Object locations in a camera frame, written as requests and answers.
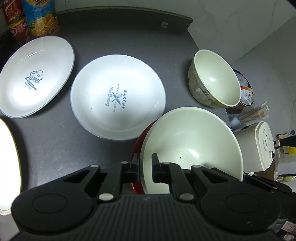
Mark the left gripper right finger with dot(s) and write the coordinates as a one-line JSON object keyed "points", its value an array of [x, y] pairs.
{"points": [[172, 174]]}

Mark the brown bowl with packets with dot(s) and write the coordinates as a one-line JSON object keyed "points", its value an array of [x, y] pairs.
{"points": [[247, 94]]}

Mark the upper red can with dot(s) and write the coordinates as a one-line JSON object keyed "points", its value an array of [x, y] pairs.
{"points": [[13, 11]]}

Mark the red can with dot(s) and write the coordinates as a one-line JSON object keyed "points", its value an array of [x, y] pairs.
{"points": [[13, 11], [20, 31]]}

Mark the white plate Bakery print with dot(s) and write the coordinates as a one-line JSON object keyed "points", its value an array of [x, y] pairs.
{"points": [[115, 97]]}

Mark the white plate Sweet print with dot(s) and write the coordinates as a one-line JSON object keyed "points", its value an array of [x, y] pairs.
{"points": [[34, 75]]}

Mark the lower red can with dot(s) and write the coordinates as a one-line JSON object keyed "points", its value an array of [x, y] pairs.
{"points": [[20, 31]]}

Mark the white electric kettle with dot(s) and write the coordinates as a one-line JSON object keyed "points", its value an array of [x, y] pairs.
{"points": [[257, 147]]}

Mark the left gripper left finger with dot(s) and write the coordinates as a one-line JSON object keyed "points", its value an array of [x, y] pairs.
{"points": [[117, 175]]}

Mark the red and black bowl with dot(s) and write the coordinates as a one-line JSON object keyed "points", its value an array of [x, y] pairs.
{"points": [[136, 186]]}

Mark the cream bowl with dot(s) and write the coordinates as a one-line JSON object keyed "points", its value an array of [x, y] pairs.
{"points": [[190, 136], [212, 81]]}

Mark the orange juice bottle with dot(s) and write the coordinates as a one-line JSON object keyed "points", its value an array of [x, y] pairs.
{"points": [[41, 17]]}

